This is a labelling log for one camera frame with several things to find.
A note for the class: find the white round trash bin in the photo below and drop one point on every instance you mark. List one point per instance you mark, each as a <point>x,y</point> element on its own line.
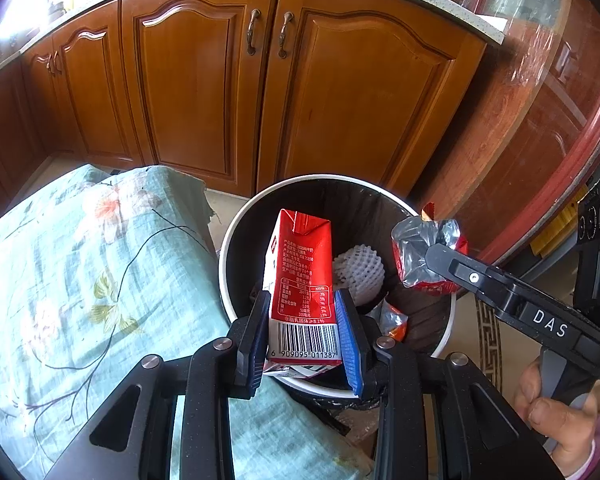
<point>224,275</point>

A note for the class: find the round wooden glass-topped table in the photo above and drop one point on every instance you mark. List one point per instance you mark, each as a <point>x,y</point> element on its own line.
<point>530,135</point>

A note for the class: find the red snack wrapper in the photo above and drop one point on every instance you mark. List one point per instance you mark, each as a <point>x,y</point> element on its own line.
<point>415,255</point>

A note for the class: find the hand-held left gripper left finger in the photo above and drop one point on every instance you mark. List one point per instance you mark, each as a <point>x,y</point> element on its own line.
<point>252,360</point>

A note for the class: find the floral light green cloth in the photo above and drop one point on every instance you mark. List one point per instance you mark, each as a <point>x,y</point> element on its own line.
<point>80,260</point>

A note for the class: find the key pattern rug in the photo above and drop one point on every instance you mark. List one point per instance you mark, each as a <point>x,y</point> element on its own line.
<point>487,350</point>

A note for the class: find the person's right hand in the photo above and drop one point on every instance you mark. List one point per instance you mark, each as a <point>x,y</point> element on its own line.
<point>575,420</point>

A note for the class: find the yellow flat box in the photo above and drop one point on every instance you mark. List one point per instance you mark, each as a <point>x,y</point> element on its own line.
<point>555,232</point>

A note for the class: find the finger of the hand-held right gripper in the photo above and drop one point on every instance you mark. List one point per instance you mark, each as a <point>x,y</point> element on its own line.
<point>460,270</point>

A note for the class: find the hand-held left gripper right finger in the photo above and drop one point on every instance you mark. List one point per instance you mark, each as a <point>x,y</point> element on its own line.
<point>349,350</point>

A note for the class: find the row of wooden cabinet doors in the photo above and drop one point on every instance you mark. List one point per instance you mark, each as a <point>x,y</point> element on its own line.
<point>195,85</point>

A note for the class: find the red milk carton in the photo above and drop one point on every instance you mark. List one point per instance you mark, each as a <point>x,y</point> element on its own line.
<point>300,270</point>

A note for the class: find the orange silver snack wrapper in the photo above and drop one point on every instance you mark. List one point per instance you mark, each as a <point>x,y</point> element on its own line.
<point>392,320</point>

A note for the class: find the black trash bag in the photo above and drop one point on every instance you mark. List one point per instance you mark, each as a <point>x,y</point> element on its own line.
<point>260,230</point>

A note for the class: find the white foam fruit net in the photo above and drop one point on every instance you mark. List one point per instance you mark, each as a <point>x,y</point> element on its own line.
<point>360,272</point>

